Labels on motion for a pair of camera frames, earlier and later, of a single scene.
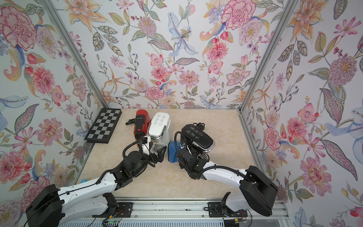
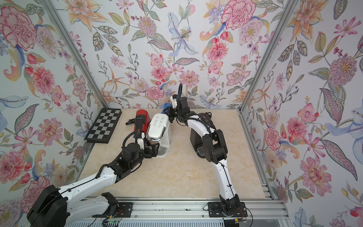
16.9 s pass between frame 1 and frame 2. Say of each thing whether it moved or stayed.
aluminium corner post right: stayed
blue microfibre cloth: moved
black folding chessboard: stayed
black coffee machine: moved
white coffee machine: stayed
